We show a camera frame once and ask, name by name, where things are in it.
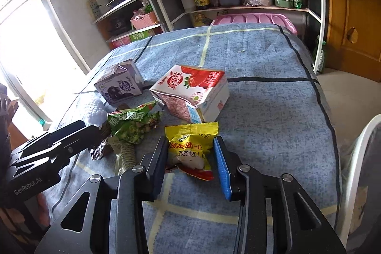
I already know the beige striped wrapper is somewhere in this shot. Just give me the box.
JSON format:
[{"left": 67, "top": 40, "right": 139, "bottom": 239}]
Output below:
[{"left": 115, "top": 137, "right": 137, "bottom": 175}]

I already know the yellow cooking oil bottle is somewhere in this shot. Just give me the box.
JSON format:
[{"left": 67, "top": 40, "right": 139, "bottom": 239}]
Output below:
[{"left": 193, "top": 13, "right": 213, "bottom": 28}]

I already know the white foam fruit net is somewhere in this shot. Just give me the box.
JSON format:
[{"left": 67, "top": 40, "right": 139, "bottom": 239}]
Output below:
[{"left": 76, "top": 95, "right": 109, "bottom": 126}]

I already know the wooden door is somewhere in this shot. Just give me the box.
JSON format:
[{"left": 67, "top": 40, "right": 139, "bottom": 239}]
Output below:
[{"left": 323, "top": 0, "right": 381, "bottom": 74}]

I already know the white trash bin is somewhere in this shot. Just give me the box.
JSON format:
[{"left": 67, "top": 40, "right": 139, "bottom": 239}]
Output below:
[{"left": 336, "top": 114, "right": 381, "bottom": 254}]

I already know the purple milk carton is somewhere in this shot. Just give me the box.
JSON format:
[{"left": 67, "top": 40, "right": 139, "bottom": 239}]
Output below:
[{"left": 94, "top": 59, "right": 145, "bottom": 106}]

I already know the yellow snack packet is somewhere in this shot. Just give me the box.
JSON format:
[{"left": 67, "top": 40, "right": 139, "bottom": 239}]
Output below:
[{"left": 165, "top": 121, "right": 219, "bottom": 181}]

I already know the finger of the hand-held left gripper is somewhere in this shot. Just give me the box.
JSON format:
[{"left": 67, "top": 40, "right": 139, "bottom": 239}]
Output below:
[
  {"left": 19, "top": 120, "right": 87, "bottom": 153},
  {"left": 12, "top": 125, "right": 103, "bottom": 177}
]

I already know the green snack bag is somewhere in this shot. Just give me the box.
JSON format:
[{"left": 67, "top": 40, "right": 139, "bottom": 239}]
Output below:
[{"left": 107, "top": 101, "right": 163, "bottom": 145}]

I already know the person's dark jacket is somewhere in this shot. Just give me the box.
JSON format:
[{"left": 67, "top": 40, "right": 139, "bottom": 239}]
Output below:
[{"left": 0, "top": 83, "right": 14, "bottom": 153}]

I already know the white power strip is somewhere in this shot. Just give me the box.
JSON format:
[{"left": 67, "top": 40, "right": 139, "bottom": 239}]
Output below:
[{"left": 89, "top": 0, "right": 101, "bottom": 19}]

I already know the blue checked tablecloth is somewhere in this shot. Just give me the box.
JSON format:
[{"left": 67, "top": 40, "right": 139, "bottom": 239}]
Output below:
[{"left": 49, "top": 23, "right": 343, "bottom": 254}]

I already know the low white shelf unit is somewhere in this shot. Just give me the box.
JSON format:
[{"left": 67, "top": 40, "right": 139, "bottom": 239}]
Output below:
[{"left": 92, "top": 0, "right": 167, "bottom": 49}]

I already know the small black appliance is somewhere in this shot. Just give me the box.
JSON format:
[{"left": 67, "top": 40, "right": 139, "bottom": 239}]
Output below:
[{"left": 109, "top": 16, "right": 131, "bottom": 34}]

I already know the white window frame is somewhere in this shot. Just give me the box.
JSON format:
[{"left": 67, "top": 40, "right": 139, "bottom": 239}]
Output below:
[{"left": 0, "top": 0, "right": 90, "bottom": 124}]

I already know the red cardboard box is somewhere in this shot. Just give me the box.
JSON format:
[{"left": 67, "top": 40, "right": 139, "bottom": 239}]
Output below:
[{"left": 110, "top": 35, "right": 133, "bottom": 48}]

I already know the clear bin liner bag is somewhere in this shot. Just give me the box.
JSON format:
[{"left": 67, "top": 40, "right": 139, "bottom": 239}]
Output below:
[{"left": 342, "top": 135, "right": 381, "bottom": 254}]

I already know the brown snack wrapper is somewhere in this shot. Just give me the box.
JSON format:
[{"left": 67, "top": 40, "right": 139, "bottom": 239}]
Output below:
[{"left": 89, "top": 104, "right": 128, "bottom": 161}]

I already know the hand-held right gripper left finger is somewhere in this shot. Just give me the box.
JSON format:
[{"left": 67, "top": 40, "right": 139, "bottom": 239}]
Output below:
[{"left": 34, "top": 136, "right": 170, "bottom": 254}]

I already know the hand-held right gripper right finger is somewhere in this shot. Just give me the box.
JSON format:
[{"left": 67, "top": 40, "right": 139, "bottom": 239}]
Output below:
[{"left": 213, "top": 136, "right": 347, "bottom": 254}]

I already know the green glass bottle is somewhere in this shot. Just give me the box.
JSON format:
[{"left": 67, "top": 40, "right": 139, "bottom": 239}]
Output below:
[{"left": 316, "top": 35, "right": 328, "bottom": 74}]

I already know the pink storage box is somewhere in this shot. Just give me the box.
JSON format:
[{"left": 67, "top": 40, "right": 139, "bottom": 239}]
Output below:
[{"left": 210, "top": 14, "right": 298, "bottom": 36}]

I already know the pink woven basket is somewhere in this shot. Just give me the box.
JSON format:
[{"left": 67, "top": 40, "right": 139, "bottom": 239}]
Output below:
[{"left": 130, "top": 11, "right": 157, "bottom": 30}]

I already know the green cardboard box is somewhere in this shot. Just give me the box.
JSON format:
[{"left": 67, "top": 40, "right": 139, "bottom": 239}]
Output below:
[{"left": 129, "top": 29, "right": 155, "bottom": 42}]

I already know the red strawberry milk carton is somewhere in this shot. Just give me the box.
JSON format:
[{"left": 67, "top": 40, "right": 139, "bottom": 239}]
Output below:
[{"left": 149, "top": 64, "right": 230, "bottom": 124}]

